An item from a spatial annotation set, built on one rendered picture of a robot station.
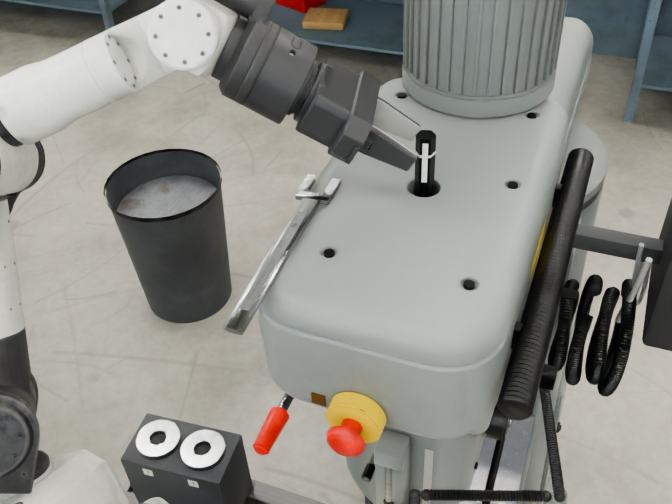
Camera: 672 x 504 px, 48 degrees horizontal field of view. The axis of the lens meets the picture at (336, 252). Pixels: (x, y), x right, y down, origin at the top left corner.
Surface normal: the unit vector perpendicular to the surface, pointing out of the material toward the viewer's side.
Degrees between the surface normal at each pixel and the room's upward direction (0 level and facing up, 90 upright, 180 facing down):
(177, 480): 90
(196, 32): 71
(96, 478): 58
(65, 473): 28
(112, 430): 0
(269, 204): 0
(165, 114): 0
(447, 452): 90
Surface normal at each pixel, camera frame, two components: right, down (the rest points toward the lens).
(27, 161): 1.00, 0.08
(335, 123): -0.14, 0.66
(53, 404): -0.05, -0.75
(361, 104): 0.46, -0.62
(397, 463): -0.36, 0.63
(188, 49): 0.04, 0.37
